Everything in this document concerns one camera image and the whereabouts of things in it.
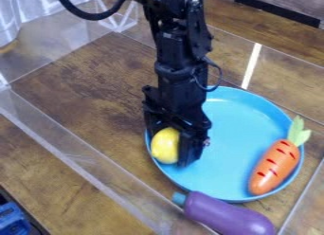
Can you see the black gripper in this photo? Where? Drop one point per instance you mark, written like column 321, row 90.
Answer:
column 174, row 104

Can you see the yellow toy lemon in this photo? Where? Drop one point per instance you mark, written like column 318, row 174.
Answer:
column 165, row 145

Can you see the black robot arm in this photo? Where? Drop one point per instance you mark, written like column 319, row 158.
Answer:
column 179, row 31

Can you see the blue round plate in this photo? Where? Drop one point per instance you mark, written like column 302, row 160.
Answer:
column 247, row 124

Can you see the orange toy carrot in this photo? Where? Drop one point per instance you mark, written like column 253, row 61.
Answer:
column 279, row 159

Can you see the purple toy eggplant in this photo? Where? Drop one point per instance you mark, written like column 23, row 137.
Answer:
column 227, row 219

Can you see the blue plastic crate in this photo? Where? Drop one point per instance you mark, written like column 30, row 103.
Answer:
column 14, row 223

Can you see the white curtain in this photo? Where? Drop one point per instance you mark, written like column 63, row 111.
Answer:
column 26, row 13

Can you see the clear acrylic enclosure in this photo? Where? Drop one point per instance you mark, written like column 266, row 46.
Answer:
column 74, row 153

